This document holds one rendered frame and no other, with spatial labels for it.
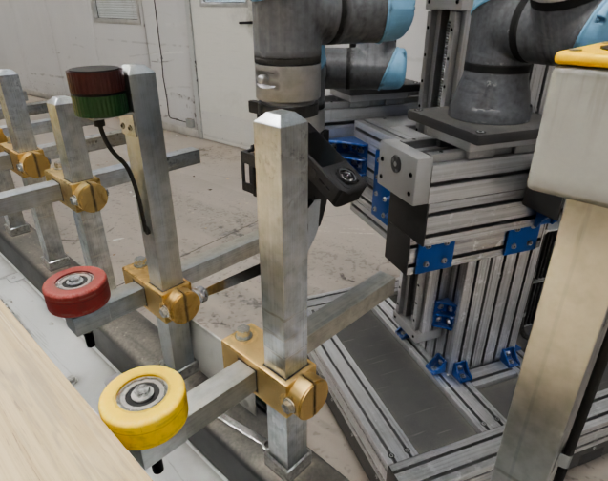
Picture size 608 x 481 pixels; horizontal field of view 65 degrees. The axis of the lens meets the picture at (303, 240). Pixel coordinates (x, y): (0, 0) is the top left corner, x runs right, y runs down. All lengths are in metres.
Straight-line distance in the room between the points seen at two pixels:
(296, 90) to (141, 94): 0.19
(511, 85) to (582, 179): 0.69
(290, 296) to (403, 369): 1.11
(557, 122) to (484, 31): 0.69
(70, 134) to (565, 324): 0.74
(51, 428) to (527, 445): 0.39
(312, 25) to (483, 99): 0.48
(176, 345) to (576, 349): 0.58
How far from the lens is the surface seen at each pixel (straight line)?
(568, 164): 0.27
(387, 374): 1.54
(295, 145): 0.43
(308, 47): 0.54
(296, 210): 0.45
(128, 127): 0.62
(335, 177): 0.52
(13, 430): 0.52
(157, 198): 0.65
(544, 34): 0.87
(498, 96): 0.94
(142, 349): 0.89
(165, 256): 0.69
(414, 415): 1.44
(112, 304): 0.73
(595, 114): 0.27
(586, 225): 0.30
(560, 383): 0.35
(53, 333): 1.13
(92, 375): 0.99
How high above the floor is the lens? 1.24
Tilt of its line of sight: 27 degrees down
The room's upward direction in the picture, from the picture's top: straight up
